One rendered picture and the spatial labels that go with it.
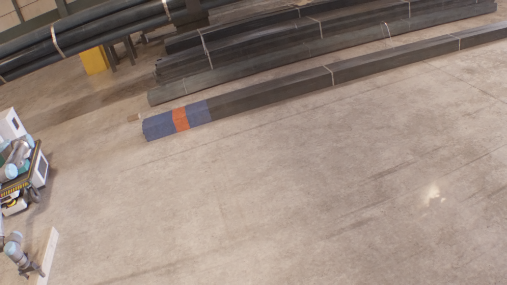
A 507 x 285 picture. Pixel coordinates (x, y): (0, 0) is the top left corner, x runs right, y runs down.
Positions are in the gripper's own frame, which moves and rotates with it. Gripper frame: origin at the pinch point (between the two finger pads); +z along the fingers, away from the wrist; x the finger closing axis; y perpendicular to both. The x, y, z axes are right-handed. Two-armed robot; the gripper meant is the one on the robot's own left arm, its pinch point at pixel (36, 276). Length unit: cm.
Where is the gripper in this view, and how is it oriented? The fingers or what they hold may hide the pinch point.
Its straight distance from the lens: 272.2
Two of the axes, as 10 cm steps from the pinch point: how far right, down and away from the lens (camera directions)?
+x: 9.5, -3.1, 0.9
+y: 2.4, 4.8, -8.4
